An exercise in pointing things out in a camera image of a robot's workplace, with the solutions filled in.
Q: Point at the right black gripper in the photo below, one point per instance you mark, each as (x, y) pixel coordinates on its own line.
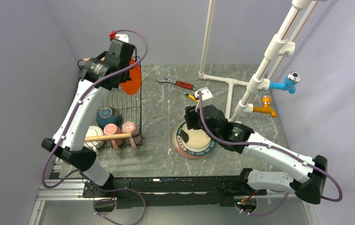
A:
(191, 116)

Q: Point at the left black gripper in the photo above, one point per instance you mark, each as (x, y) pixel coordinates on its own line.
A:
(128, 74)

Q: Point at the cream plate with flowers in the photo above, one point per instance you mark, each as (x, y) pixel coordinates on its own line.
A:
(195, 139)

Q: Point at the orange bowl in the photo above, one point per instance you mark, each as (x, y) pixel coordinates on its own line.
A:
(132, 86)

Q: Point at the dark brown bowl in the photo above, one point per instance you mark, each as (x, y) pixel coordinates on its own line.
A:
(108, 115)

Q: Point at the light pink mug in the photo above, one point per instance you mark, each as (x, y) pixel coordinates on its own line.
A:
(133, 129)

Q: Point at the black wire dish rack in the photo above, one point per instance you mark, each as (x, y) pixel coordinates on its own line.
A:
(129, 106)

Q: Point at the salmon pink mug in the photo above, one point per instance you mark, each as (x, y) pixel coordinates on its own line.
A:
(113, 129)

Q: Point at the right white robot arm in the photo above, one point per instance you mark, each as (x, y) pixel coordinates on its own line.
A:
(299, 174)

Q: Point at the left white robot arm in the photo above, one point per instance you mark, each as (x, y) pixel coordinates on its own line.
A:
(98, 77)

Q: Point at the beige pink plate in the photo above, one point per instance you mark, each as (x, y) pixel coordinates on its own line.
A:
(177, 149)

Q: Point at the orange faucet tap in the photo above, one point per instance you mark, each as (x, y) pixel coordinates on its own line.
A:
(266, 107)

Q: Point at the blue faucet tap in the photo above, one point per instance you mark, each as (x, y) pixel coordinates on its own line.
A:
(289, 83)

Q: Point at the yellow handled screwdriver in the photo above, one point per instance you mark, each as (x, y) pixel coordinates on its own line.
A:
(190, 96)

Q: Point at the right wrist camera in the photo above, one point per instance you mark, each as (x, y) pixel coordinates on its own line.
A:
(206, 96)

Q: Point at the red handled adjustable wrench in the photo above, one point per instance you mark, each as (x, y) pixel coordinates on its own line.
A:
(181, 84)

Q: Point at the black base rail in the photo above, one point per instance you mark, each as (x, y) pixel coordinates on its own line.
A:
(131, 192)

